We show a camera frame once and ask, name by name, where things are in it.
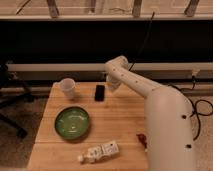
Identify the green bowl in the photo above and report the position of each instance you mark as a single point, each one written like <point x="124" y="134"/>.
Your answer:
<point x="72" y="123"/>

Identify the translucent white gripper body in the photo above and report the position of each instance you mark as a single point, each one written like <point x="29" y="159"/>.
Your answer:
<point x="112" y="82"/>

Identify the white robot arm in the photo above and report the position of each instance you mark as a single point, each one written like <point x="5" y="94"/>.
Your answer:
<point x="169" y="134"/>

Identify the white plastic cup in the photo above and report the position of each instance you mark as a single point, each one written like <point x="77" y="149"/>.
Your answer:
<point x="67" y="86"/>

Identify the black office chair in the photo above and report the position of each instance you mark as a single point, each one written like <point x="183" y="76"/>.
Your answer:
<point x="6" y="77"/>

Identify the white plastic bottle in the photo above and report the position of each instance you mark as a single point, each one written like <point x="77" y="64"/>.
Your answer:
<point x="99" y="152"/>

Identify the black eraser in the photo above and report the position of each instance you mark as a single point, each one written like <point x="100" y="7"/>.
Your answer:
<point x="100" y="93"/>

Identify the white baseboard rail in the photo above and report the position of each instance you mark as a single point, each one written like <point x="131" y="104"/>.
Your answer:
<point x="159" y="71"/>

